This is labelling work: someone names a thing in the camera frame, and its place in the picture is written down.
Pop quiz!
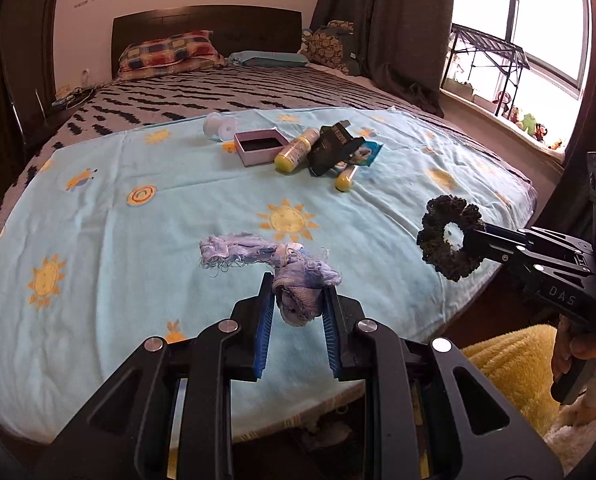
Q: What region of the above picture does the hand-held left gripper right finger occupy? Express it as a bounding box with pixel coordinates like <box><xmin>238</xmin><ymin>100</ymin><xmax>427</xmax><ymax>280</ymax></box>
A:
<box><xmin>320</xmin><ymin>281</ymin><xmax>564</xmax><ymax>480</ymax></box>

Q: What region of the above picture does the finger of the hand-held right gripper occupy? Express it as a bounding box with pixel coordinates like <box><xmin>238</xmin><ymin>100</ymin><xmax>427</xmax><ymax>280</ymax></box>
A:
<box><xmin>460</xmin><ymin>231</ymin><xmax>592</xmax><ymax>282</ymax></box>
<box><xmin>479</xmin><ymin>223</ymin><xmax>595</xmax><ymax>257</ymax></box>

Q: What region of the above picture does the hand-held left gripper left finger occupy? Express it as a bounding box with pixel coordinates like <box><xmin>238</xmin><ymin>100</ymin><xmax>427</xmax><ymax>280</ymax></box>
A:
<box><xmin>33</xmin><ymin>272</ymin><xmax>279</xmax><ymax>480</ymax></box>

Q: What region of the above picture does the black crochet scrunchie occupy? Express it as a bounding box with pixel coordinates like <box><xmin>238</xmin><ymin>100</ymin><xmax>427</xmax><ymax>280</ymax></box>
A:
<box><xmin>417</xmin><ymin>195</ymin><xmax>486</xmax><ymax>282</ymax></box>

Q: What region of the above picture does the frayed light blue rag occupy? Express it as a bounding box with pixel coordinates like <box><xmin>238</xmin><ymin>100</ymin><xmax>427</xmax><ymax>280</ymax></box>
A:
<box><xmin>199</xmin><ymin>232</ymin><xmax>344</xmax><ymax>328</ymax></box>

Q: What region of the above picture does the blue snack wrapper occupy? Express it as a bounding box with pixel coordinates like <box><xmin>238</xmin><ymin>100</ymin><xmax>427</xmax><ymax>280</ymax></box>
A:
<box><xmin>345</xmin><ymin>140</ymin><xmax>383</xmax><ymax>170</ymax></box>

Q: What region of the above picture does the small yellow bottle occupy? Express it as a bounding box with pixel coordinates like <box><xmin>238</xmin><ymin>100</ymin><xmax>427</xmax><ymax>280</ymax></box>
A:
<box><xmin>334</xmin><ymin>164</ymin><xmax>357</xmax><ymax>192</ymax></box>

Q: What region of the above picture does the pink box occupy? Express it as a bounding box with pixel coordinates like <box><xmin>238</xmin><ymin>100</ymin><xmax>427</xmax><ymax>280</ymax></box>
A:
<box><xmin>233</xmin><ymin>128</ymin><xmax>285</xmax><ymax>167</ymax></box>

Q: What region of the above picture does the large yellow bottle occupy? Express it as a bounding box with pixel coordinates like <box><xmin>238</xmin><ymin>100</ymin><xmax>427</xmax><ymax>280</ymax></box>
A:
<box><xmin>274</xmin><ymin>128</ymin><xmax>321</xmax><ymax>173</ymax></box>

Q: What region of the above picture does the black foil packet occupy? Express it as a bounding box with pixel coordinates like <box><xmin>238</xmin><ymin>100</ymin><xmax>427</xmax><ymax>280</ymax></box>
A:
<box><xmin>308</xmin><ymin>120</ymin><xmax>366</xmax><ymax>177</ymax></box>

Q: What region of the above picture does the white tape spool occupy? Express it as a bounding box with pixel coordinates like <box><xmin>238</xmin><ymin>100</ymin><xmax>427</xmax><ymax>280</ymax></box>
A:
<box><xmin>203</xmin><ymin>112</ymin><xmax>237</xmax><ymax>142</ymax></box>

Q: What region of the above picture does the person's right hand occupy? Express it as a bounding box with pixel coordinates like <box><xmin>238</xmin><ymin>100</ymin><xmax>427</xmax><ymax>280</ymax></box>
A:
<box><xmin>550</xmin><ymin>327</ymin><xmax>596</xmax><ymax>411</ymax></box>

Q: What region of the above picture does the window sill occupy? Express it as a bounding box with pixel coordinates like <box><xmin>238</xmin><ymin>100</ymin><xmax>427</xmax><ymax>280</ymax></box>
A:
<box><xmin>440</xmin><ymin>87</ymin><xmax>568</xmax><ymax>167</ymax></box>

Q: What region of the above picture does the yellow fleece cloth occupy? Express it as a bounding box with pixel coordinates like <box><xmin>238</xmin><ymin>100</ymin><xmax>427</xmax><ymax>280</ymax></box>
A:
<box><xmin>460</xmin><ymin>325</ymin><xmax>568</xmax><ymax>439</ymax></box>

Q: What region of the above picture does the white planter box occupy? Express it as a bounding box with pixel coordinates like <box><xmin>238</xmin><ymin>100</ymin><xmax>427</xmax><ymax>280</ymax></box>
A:
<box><xmin>445</xmin><ymin>80</ymin><xmax>479</xmax><ymax>102</ymax></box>

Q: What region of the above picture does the light blue printed sheet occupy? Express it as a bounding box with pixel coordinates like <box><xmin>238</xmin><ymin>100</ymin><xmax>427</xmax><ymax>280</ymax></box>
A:
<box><xmin>0</xmin><ymin>106</ymin><xmax>525</xmax><ymax>443</ymax></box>

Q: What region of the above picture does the black metal rack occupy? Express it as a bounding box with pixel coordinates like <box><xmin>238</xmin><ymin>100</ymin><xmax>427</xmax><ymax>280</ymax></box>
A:
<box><xmin>445</xmin><ymin>22</ymin><xmax>531</xmax><ymax>111</ymax></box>

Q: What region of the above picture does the window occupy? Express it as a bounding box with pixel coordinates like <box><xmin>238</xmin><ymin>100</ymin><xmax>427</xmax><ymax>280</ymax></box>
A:
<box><xmin>450</xmin><ymin>0</ymin><xmax>595</xmax><ymax>106</ymax></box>

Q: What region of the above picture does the grey black striped blanket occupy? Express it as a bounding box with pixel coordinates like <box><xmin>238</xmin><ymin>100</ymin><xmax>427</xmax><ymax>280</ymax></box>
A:
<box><xmin>0</xmin><ymin>62</ymin><xmax>539</xmax><ymax>311</ymax></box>

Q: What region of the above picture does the brown patterned cushion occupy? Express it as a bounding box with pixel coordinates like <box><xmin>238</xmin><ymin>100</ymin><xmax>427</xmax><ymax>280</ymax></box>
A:
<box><xmin>300</xmin><ymin>20</ymin><xmax>361</xmax><ymax>74</ymax></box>

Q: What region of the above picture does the teal pillow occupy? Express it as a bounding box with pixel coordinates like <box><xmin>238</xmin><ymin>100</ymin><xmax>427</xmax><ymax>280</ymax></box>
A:
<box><xmin>226</xmin><ymin>50</ymin><xmax>310</xmax><ymax>69</ymax></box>

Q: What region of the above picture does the plaid pillow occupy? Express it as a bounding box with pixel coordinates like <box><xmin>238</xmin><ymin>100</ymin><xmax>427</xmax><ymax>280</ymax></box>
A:
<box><xmin>117</xmin><ymin>30</ymin><xmax>227</xmax><ymax>81</ymax></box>

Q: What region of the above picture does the dark wooden headboard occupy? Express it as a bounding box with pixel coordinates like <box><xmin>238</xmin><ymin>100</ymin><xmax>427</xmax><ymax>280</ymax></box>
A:
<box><xmin>111</xmin><ymin>5</ymin><xmax>304</xmax><ymax>80</ymax></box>

